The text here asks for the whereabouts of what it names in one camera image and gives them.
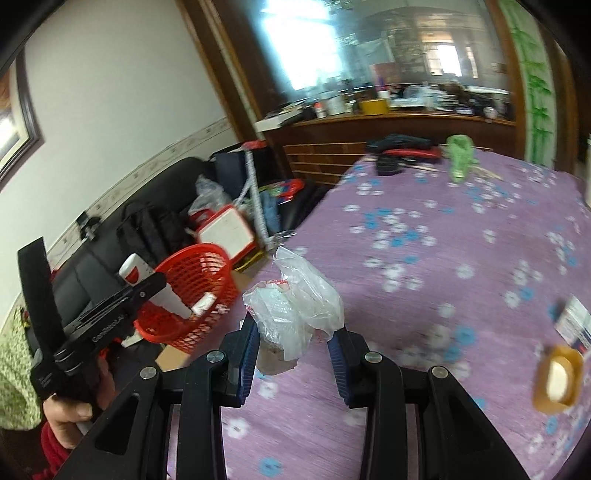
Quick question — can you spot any white red small bottle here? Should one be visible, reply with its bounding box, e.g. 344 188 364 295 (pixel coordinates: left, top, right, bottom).
118 253 192 320

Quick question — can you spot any clear plastic bag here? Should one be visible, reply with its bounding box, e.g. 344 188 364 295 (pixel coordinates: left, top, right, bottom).
242 246 345 362

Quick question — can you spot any white green medicine box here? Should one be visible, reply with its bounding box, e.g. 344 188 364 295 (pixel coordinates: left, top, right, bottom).
554 295 591 359

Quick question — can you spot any left hand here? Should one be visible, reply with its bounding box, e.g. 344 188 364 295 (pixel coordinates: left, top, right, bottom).
43 357 116 450

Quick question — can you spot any black leather sofa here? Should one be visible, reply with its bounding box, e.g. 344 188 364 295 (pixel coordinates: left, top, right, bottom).
52 157 216 326

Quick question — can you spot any black backpack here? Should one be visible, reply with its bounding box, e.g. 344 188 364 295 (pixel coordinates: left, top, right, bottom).
116 201 194 268

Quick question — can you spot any red plastic basket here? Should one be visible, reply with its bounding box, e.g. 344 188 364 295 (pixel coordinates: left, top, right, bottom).
134 243 238 354

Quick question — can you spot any red white lidded box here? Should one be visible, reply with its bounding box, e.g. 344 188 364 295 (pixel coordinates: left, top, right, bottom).
197 205 256 265

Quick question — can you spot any clear bag on sofa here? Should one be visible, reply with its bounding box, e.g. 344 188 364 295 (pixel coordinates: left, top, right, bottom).
188 175 231 215

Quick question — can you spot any purple floral tablecloth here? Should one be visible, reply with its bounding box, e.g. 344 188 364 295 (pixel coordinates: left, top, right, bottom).
222 152 590 479

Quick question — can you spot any black round case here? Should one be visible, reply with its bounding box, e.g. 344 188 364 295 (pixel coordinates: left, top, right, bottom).
375 155 404 176

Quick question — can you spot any wooden brick counter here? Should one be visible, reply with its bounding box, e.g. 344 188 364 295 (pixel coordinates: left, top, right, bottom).
263 111 525 186

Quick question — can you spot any black red pouch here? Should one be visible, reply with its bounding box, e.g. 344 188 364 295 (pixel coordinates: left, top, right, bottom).
365 134 442 161

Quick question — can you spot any green cloth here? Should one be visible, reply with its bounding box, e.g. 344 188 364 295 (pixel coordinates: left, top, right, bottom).
446 134 478 183

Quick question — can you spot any glass partition panel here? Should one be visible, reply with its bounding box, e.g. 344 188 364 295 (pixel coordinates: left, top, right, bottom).
212 1 511 114

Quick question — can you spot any framed wall picture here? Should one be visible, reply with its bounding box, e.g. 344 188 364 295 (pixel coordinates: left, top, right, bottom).
0 50 44 188

